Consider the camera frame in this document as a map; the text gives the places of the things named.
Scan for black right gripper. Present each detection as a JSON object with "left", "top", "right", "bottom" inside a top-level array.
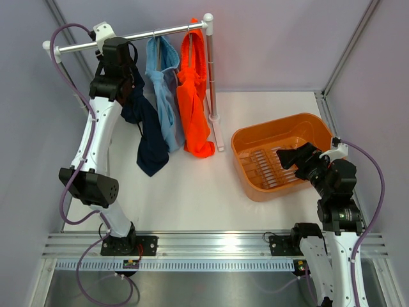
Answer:
[{"left": 277, "top": 141, "right": 334, "bottom": 198}]

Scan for light blue shorts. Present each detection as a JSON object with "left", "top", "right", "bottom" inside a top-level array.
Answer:
[{"left": 145, "top": 36, "right": 185, "bottom": 153}]

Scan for navy blue shorts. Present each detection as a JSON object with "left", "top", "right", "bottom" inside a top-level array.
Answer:
[{"left": 120, "top": 67, "right": 170, "bottom": 178}]

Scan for grey clothes hanger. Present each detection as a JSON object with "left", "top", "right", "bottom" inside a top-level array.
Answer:
[{"left": 153, "top": 35, "right": 161, "bottom": 71}]

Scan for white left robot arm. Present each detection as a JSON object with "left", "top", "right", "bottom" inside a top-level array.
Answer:
[{"left": 59, "top": 37, "right": 137, "bottom": 255}]

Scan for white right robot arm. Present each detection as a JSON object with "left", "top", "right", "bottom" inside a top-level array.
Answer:
[{"left": 277, "top": 143, "right": 368, "bottom": 306}]

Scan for orange shorts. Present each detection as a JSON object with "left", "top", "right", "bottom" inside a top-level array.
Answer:
[{"left": 176, "top": 29, "right": 215, "bottom": 159}]

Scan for grey orange-shorts hanger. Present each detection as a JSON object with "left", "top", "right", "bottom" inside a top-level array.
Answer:
[{"left": 188, "top": 27, "right": 193, "bottom": 68}]

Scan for orange plastic basket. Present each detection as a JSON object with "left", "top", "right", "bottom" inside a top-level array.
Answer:
[{"left": 231, "top": 112, "right": 347, "bottom": 203}]

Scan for silver white clothes rack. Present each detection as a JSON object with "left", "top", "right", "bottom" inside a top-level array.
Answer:
[{"left": 42, "top": 13, "right": 225, "bottom": 152}]

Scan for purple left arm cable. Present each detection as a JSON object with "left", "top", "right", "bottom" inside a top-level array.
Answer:
[{"left": 49, "top": 22, "right": 140, "bottom": 305}]

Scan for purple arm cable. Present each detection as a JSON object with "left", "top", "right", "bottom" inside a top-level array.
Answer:
[
  {"left": 49, "top": 22, "right": 140, "bottom": 305},
  {"left": 252, "top": 139, "right": 385, "bottom": 307}
]

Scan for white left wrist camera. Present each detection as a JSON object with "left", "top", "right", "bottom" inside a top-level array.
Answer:
[{"left": 93, "top": 22, "right": 116, "bottom": 45}]

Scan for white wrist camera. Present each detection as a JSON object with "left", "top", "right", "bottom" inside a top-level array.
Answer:
[
  {"left": 93, "top": 22, "right": 116, "bottom": 45},
  {"left": 320, "top": 137, "right": 349, "bottom": 162}
]

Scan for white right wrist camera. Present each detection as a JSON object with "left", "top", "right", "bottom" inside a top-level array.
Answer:
[{"left": 320, "top": 137, "right": 349, "bottom": 162}]

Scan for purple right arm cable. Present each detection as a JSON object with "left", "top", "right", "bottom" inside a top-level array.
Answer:
[{"left": 252, "top": 139, "right": 385, "bottom": 307}]

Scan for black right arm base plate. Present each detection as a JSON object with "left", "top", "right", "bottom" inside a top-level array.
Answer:
[{"left": 268, "top": 235, "right": 303, "bottom": 256}]

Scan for white slotted cable duct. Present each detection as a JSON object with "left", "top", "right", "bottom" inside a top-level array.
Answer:
[{"left": 55, "top": 258, "right": 295, "bottom": 272}]

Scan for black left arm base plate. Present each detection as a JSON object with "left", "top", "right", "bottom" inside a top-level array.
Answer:
[{"left": 100, "top": 235, "right": 158, "bottom": 256}]

